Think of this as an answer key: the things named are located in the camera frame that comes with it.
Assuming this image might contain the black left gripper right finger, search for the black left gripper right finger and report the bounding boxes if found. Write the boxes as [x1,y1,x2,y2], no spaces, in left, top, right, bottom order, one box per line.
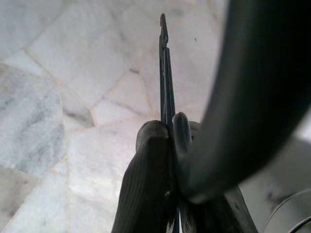
[184,186,255,233]

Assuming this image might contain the black plastic hanger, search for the black plastic hanger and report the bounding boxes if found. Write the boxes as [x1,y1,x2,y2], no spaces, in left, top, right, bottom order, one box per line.
[159,13,311,204]

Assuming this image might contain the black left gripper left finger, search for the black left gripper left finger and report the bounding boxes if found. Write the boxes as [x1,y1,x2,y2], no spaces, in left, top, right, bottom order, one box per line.
[111,120,176,233]

